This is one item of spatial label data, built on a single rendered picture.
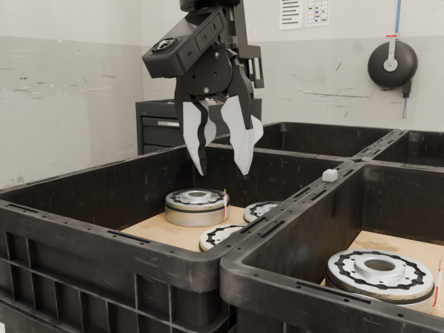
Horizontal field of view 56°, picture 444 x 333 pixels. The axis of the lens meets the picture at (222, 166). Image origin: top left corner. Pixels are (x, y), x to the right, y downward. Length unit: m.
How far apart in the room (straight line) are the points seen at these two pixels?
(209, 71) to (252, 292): 0.28
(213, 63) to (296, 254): 0.23
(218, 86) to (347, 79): 3.39
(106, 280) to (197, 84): 0.24
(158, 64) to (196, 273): 0.22
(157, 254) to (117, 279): 0.07
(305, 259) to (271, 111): 3.68
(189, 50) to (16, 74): 3.45
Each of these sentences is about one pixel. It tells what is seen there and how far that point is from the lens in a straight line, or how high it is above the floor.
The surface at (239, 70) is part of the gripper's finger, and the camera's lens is 0.47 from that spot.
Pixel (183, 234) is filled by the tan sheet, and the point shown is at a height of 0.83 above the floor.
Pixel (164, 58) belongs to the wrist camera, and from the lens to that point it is 0.42.
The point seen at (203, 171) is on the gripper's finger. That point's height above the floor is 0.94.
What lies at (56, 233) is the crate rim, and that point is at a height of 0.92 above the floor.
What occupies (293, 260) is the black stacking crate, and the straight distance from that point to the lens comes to 0.40.
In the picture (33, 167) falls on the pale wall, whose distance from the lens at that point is 3.97.
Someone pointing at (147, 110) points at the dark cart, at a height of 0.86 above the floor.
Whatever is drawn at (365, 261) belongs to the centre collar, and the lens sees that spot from 0.47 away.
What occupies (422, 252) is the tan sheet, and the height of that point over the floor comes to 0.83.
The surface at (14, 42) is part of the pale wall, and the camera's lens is 3.86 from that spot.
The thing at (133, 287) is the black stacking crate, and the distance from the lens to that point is 0.37.
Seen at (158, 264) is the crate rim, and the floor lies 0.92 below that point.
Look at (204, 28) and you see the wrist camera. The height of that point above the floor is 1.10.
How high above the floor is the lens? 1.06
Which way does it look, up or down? 13 degrees down
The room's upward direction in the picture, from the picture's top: straight up
